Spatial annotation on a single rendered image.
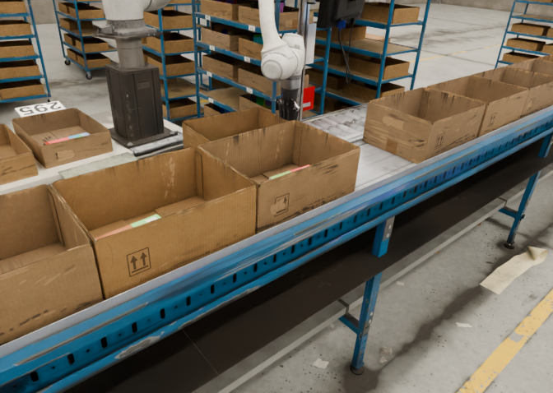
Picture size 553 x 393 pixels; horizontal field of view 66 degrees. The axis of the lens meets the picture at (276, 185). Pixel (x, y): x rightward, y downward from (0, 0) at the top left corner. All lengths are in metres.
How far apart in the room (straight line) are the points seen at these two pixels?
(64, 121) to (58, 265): 1.48
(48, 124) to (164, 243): 1.43
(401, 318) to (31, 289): 1.75
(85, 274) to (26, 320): 0.12
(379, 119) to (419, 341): 1.06
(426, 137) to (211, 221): 0.91
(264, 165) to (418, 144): 0.58
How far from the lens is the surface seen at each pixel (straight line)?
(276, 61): 1.56
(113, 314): 0.93
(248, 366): 1.61
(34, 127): 2.27
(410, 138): 1.65
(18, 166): 1.85
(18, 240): 1.18
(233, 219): 1.03
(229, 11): 3.09
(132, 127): 2.04
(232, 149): 1.32
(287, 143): 1.47
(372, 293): 1.67
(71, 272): 0.90
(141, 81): 2.01
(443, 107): 2.01
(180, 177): 1.26
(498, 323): 2.44
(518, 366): 2.29
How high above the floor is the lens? 1.54
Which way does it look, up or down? 29 degrees down
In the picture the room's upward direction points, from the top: 3 degrees clockwise
